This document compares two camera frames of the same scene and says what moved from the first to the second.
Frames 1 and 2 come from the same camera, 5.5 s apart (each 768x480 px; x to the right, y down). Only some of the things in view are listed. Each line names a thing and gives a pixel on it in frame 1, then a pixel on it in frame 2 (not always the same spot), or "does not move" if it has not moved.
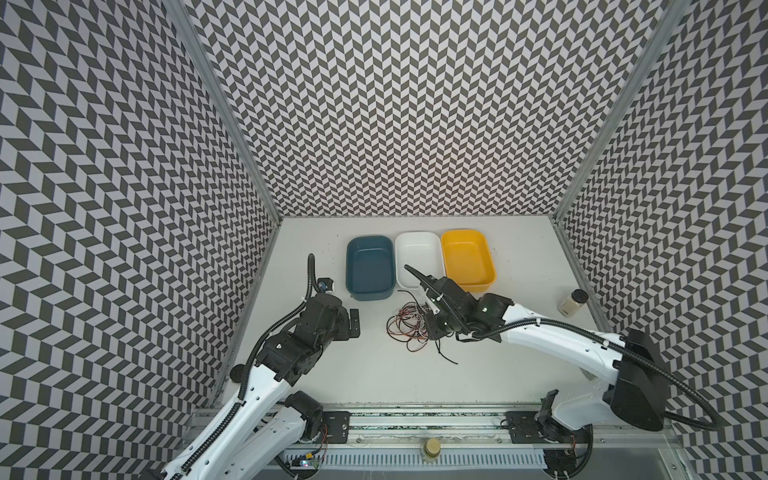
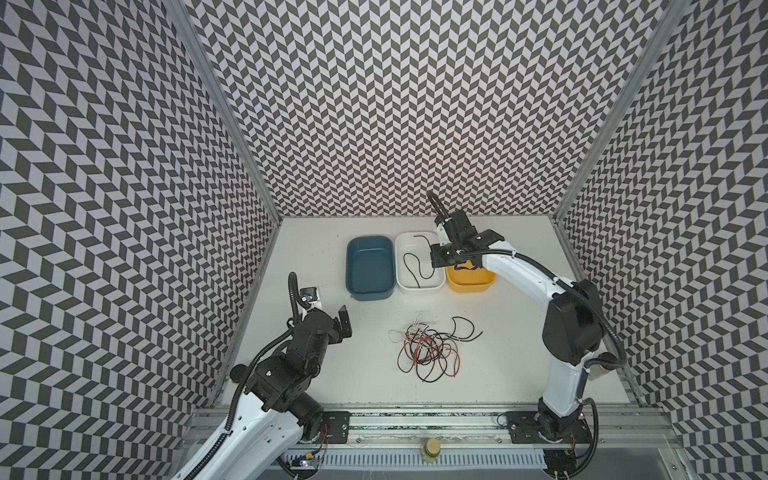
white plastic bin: x=421 y=251 does not move
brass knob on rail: x=432 y=447 does not move
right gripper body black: x=441 y=298 -> x=455 y=241
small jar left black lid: x=236 y=372 does not move
